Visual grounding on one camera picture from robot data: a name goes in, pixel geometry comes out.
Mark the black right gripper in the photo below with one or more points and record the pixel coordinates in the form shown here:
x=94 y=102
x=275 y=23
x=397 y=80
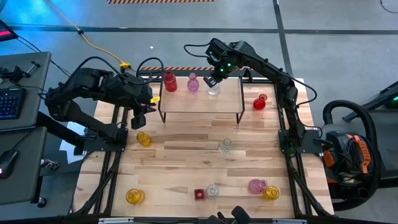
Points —
x=220 y=62

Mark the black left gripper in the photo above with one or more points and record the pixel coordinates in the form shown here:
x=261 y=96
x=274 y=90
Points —
x=138 y=122

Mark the round clear glass vase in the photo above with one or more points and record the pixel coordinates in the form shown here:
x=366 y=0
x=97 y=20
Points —
x=213 y=90
x=212 y=190

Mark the tall red glass vase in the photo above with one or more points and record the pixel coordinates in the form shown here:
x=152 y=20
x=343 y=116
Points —
x=170 y=82

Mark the small pink glass vase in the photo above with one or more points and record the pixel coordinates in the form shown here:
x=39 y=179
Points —
x=192 y=84

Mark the round red glass vase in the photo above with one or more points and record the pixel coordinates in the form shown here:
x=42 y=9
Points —
x=258 y=102

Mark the faceted clear glass vase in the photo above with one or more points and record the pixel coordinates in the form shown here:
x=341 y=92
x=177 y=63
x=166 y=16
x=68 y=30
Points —
x=225 y=146

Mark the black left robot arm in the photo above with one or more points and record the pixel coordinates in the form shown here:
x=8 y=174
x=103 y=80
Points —
x=93 y=82

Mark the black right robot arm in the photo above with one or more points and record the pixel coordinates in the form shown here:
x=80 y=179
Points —
x=264 y=63

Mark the black hazard striped mat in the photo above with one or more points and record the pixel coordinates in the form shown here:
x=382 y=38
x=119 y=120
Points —
x=180 y=68

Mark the white paper sheet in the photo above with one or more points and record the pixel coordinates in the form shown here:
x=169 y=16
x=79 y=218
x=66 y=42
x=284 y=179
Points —
x=66 y=151

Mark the square red glass vase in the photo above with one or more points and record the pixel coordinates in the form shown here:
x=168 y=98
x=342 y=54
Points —
x=199 y=194

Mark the grey desk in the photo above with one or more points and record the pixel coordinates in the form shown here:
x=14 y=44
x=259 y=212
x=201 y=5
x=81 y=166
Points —
x=34 y=93
x=28 y=161

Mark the round pink glass vase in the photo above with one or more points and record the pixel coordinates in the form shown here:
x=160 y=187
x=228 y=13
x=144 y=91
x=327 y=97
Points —
x=256 y=186

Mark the black desk clamp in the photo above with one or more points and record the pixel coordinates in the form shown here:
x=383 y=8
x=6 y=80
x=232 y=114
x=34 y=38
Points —
x=15 y=74

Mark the black keyboard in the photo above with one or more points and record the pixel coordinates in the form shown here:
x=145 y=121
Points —
x=11 y=102

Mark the black caster wheel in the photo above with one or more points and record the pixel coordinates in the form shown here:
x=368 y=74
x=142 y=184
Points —
x=42 y=202

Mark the black computer mouse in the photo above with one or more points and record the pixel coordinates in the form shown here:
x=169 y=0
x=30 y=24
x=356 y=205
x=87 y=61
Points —
x=7 y=163

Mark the black monitor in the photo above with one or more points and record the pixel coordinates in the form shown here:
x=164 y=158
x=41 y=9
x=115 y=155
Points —
x=6 y=33

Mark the black equipment stand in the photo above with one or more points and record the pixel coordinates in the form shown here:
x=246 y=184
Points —
x=381 y=98

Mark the black orange vacuum cleaner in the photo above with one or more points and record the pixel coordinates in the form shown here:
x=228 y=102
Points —
x=362 y=149

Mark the dark grey mat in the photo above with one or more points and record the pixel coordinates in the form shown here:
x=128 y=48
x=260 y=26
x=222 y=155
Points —
x=388 y=146

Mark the wooden shelf with black frame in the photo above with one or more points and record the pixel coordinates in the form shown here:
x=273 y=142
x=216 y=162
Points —
x=199 y=102

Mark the black metal table frame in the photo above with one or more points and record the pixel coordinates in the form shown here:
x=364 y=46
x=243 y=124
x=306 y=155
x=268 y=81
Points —
x=155 y=221

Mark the silver metal bracket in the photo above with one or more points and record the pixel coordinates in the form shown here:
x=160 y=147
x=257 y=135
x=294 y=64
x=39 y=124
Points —
x=115 y=220
x=289 y=221

